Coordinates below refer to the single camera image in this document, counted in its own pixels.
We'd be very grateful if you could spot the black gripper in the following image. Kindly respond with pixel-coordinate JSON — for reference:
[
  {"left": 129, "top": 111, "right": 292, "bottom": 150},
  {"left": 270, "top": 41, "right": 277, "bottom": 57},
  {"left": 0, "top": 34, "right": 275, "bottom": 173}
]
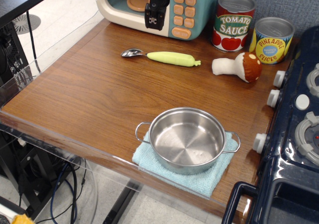
[{"left": 144, "top": 0, "right": 170, "bottom": 31}]

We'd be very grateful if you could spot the yellow-handled metal spoon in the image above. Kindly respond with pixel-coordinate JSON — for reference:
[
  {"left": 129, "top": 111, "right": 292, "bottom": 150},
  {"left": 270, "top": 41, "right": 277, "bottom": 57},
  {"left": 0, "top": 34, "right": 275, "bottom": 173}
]
[{"left": 121, "top": 48, "right": 201, "bottom": 67}]

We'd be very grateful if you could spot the orange microwave turntable plate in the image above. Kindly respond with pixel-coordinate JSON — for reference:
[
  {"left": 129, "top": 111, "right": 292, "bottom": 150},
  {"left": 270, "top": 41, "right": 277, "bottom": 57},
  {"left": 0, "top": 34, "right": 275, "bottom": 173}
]
[{"left": 127, "top": 0, "right": 149, "bottom": 12}]

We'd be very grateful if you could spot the toy microwave oven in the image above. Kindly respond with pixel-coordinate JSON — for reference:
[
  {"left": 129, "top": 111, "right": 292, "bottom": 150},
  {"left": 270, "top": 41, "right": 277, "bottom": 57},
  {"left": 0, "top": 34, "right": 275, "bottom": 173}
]
[{"left": 96, "top": 0, "right": 217, "bottom": 40}]

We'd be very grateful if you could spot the tomato sauce can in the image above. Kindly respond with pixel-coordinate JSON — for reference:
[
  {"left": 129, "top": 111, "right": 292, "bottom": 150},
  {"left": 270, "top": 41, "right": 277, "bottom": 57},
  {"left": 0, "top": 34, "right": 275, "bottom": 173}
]
[{"left": 211, "top": 0, "right": 257, "bottom": 52}]

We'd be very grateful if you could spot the plush mushroom toy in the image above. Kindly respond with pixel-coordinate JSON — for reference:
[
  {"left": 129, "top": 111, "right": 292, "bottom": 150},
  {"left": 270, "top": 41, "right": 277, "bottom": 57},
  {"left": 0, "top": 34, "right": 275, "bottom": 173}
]
[{"left": 212, "top": 52, "right": 262, "bottom": 83}]

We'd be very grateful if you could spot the pineapple slices can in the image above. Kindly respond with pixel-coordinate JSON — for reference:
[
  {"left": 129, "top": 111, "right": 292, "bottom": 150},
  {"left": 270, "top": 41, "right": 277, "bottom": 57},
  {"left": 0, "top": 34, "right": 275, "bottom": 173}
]
[{"left": 249, "top": 17, "right": 295, "bottom": 64}]

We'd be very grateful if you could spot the stainless steel pot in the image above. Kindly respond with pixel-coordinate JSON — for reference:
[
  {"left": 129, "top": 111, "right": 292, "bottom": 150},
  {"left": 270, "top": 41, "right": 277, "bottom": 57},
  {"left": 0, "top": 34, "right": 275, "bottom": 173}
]
[{"left": 136, "top": 107, "right": 241, "bottom": 175}]

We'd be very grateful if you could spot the round floor vent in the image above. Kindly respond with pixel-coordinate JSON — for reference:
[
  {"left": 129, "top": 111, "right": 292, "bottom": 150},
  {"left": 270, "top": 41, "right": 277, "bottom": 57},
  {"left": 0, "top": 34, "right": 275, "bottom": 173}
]
[{"left": 13, "top": 14, "right": 41, "bottom": 35}]

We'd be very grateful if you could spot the white stove knob upper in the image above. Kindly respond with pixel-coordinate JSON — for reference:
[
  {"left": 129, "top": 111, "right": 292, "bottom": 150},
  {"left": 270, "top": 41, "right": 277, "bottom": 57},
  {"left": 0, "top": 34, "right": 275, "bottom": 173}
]
[{"left": 273, "top": 71, "right": 286, "bottom": 88}]

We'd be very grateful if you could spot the white stove knob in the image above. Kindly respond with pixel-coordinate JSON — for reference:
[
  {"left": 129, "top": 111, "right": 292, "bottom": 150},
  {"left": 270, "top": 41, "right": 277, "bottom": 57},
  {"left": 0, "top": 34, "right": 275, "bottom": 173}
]
[
  {"left": 267, "top": 90, "right": 280, "bottom": 108},
  {"left": 273, "top": 71, "right": 286, "bottom": 88},
  {"left": 253, "top": 133, "right": 267, "bottom": 154}
]

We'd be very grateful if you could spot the white stove knob middle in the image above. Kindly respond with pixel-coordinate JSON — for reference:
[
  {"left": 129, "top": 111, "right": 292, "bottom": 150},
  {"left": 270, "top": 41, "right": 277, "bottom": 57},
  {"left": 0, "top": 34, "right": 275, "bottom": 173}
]
[{"left": 267, "top": 90, "right": 280, "bottom": 108}]

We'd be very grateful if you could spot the white stove knob lower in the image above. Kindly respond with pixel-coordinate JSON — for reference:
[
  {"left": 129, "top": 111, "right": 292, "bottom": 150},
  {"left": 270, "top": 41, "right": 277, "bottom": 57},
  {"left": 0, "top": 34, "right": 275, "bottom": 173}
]
[{"left": 253, "top": 133, "right": 267, "bottom": 154}]

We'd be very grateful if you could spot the table leg base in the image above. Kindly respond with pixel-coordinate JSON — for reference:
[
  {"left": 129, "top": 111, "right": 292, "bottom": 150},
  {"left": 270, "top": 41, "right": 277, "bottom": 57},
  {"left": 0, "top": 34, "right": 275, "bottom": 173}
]
[{"left": 102, "top": 180, "right": 143, "bottom": 224}]

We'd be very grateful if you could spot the light blue cloth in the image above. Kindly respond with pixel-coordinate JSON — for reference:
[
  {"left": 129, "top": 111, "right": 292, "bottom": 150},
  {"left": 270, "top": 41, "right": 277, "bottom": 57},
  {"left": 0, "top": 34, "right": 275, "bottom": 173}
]
[{"left": 132, "top": 142, "right": 234, "bottom": 199}]

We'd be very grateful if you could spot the dark blue toy stove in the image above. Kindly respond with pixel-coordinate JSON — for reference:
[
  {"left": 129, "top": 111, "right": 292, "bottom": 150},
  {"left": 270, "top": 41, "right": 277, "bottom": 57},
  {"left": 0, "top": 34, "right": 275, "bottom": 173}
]
[{"left": 222, "top": 26, "right": 319, "bottom": 224}]

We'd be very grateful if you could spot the blue cable on floor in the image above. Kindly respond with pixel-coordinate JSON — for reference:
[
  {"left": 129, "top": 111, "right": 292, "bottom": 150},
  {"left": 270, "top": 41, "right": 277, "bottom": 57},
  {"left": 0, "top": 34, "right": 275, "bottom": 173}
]
[{"left": 49, "top": 162, "right": 78, "bottom": 224}]

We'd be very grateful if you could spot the black cable on floor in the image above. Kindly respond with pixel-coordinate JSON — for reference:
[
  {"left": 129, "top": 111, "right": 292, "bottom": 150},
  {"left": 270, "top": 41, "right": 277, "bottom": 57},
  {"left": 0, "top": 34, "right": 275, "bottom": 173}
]
[{"left": 34, "top": 159, "right": 88, "bottom": 224}]

